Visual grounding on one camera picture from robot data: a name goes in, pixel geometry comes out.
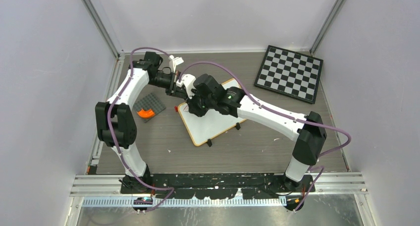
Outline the grey studded building plate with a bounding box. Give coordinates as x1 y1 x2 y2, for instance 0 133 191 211
133 93 166 122

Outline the orange curved block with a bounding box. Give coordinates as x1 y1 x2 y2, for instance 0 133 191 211
137 109 156 119

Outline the white whiteboard orange frame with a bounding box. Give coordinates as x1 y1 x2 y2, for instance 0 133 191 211
177 78 247 147

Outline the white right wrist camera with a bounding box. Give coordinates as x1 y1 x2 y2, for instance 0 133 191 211
176 74 196 99

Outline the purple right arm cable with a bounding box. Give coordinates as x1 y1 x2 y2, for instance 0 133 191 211
178 60 352 213

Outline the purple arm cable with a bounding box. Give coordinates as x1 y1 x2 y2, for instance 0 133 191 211
178 60 352 213
107 47 176 213

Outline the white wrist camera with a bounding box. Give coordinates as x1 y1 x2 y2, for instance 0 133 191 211
176 74 196 99
168 55 184 74

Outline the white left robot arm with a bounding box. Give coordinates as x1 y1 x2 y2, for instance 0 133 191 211
95 49 183 193

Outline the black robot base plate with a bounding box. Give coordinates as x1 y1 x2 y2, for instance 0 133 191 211
120 173 315 200

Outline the black white checkerboard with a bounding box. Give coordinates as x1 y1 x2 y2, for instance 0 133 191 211
254 45 323 104

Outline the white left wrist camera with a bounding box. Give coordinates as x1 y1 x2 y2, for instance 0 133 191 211
168 55 184 74

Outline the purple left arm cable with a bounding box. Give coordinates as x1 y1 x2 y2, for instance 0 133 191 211
107 47 176 213

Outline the aluminium rail frame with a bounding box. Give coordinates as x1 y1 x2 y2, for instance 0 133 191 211
70 172 368 208

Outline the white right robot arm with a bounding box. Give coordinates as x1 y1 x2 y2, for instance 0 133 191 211
176 74 327 192

